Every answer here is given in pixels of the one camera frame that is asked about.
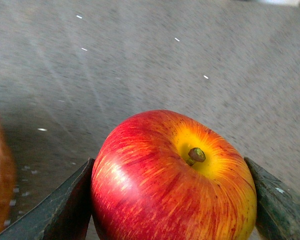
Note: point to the red yellow apple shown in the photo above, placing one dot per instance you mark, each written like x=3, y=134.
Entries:
x=161, y=175

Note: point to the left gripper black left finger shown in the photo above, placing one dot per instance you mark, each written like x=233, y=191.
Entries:
x=63, y=215

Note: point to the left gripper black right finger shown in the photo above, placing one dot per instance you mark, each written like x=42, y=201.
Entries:
x=278, y=206

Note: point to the left brown wicker basket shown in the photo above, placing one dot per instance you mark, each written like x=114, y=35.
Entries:
x=0, y=175

